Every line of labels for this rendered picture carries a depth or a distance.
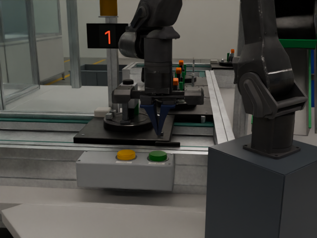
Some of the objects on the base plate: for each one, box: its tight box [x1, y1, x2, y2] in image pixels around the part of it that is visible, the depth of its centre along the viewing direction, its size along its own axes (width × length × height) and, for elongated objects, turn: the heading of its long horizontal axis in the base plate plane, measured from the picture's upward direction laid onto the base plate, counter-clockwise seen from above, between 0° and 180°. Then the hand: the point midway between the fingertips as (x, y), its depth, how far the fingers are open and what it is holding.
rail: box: [0, 141, 208, 195], centre depth 90 cm, size 6×89×11 cm, turn 84°
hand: (158, 118), depth 78 cm, fingers closed
